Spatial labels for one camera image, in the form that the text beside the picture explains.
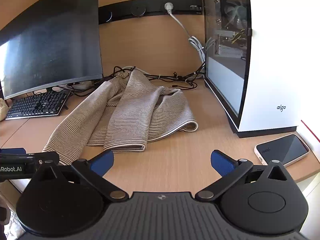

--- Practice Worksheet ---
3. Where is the beige striped garment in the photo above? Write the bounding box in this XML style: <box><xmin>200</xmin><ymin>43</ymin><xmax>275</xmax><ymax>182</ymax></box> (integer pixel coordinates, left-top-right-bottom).
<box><xmin>42</xmin><ymin>69</ymin><xmax>199</xmax><ymax>165</ymax></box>

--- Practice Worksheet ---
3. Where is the smartphone in white case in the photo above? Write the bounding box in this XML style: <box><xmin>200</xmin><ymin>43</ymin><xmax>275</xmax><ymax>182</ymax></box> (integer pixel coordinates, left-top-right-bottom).
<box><xmin>254</xmin><ymin>134</ymin><xmax>310</xmax><ymax>167</ymax></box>

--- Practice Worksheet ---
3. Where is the white computer tower case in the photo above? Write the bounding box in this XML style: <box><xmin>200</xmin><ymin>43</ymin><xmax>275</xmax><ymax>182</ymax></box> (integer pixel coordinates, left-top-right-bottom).
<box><xmin>201</xmin><ymin>0</ymin><xmax>300</xmax><ymax>138</ymax></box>

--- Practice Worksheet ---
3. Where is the pale quilted cloth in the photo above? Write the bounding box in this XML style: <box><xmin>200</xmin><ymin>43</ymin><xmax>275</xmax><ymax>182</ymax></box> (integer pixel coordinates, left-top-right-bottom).
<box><xmin>0</xmin><ymin>180</ymin><xmax>18</xmax><ymax>233</ymax></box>

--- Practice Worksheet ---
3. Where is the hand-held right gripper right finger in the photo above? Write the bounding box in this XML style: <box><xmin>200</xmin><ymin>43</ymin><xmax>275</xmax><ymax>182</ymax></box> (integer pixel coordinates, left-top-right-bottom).
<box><xmin>195</xmin><ymin>149</ymin><xmax>288</xmax><ymax>203</ymax></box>

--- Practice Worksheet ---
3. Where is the white power cable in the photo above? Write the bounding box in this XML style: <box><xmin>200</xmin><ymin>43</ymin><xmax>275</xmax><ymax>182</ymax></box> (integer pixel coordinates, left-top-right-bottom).
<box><xmin>164</xmin><ymin>2</ymin><xmax>208</xmax><ymax>64</ymax></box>

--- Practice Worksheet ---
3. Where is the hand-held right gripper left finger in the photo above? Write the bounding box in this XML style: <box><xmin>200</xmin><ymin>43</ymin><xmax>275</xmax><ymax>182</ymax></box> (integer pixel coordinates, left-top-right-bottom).
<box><xmin>30</xmin><ymin>150</ymin><xmax>127</xmax><ymax>203</ymax></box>

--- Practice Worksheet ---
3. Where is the bundle of black cables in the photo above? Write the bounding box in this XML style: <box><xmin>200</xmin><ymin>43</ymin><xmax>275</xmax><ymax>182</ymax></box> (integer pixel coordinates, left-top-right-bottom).
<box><xmin>67</xmin><ymin>66</ymin><xmax>207</xmax><ymax>97</ymax></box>

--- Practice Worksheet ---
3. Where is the black computer keyboard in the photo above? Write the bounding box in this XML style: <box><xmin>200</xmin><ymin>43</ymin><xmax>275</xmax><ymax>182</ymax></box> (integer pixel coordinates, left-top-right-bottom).
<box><xmin>5</xmin><ymin>89</ymin><xmax>72</xmax><ymax>120</ymax></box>

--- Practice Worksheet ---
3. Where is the black curved computer monitor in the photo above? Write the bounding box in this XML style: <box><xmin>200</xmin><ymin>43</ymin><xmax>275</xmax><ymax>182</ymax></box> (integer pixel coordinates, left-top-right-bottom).
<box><xmin>0</xmin><ymin>0</ymin><xmax>104</xmax><ymax>100</ymax></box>

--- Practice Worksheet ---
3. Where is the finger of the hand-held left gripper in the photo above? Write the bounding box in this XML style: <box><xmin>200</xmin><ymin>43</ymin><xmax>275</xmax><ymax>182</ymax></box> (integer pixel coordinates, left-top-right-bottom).
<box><xmin>0</xmin><ymin>148</ymin><xmax>26</xmax><ymax>156</ymax></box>
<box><xmin>0</xmin><ymin>152</ymin><xmax>60</xmax><ymax>167</ymax></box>

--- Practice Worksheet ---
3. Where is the black wall socket panel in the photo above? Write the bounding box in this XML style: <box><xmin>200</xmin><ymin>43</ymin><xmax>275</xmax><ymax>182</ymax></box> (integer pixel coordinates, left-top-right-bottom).
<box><xmin>98</xmin><ymin>0</ymin><xmax>203</xmax><ymax>25</ymax></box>

